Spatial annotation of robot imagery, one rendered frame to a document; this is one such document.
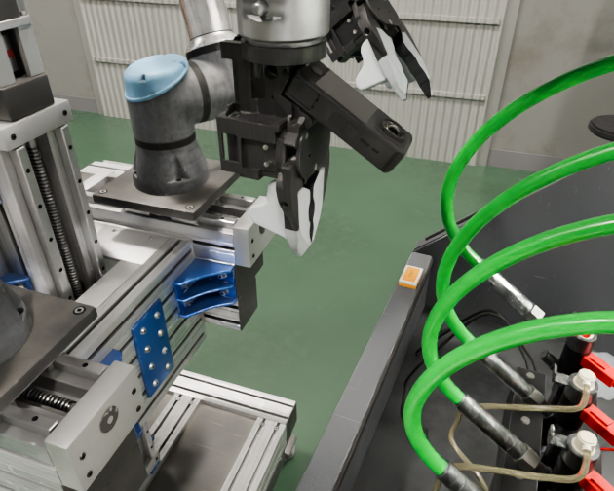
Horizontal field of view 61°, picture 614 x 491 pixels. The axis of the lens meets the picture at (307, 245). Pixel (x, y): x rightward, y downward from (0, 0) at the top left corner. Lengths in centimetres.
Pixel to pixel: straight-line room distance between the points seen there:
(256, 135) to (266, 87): 4
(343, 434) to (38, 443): 37
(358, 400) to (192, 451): 94
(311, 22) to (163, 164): 64
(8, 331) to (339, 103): 50
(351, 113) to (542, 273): 64
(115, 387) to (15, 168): 36
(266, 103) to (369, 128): 9
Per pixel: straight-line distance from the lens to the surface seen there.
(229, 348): 216
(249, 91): 47
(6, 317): 74
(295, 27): 42
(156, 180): 103
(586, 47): 357
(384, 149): 44
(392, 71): 66
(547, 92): 54
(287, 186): 45
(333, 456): 68
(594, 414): 62
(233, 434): 163
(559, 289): 102
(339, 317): 228
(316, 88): 44
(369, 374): 76
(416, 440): 46
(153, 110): 99
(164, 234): 109
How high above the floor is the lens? 151
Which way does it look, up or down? 34 degrees down
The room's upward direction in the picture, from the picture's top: straight up
